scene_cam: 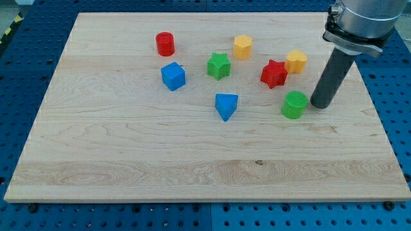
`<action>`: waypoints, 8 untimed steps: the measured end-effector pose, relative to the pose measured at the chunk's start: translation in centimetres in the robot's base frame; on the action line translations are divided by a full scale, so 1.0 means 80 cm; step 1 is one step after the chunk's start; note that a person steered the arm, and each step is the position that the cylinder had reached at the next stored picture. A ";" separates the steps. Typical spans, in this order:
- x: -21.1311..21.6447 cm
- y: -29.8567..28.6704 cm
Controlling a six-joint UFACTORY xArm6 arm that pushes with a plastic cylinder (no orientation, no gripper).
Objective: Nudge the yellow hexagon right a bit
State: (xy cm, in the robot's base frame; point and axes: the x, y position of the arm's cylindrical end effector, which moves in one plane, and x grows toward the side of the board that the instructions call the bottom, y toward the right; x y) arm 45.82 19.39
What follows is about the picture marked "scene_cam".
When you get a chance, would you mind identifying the red star block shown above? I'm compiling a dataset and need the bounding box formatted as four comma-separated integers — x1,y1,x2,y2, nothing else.
260,60,288,89

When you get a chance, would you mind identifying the blue triangle block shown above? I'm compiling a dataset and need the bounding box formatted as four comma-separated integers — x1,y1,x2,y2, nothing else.
215,94,238,122

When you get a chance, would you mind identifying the green cylinder block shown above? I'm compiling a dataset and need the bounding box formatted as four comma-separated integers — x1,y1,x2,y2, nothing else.
281,91,308,119

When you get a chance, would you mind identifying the blue cube block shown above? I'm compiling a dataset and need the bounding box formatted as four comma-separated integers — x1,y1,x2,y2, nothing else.
161,62,186,91

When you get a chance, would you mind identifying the yellow hexagon block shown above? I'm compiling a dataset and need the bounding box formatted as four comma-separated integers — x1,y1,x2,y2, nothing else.
233,35,252,60

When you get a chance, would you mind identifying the light wooden board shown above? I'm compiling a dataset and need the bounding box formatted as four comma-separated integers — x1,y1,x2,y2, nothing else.
4,13,410,203

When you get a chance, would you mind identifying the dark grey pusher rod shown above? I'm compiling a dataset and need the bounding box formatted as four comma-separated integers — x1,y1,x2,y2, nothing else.
310,48,355,109

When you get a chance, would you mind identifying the yellow heart block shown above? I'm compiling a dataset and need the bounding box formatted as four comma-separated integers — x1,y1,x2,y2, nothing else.
285,50,308,73

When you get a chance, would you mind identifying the red cylinder block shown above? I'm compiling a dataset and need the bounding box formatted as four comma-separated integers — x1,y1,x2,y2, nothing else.
155,31,175,56

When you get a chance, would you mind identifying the green star block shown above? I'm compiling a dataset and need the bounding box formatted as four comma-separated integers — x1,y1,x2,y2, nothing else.
207,53,231,81

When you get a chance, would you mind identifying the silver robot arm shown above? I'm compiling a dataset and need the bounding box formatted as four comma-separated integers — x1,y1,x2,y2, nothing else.
323,0,408,57

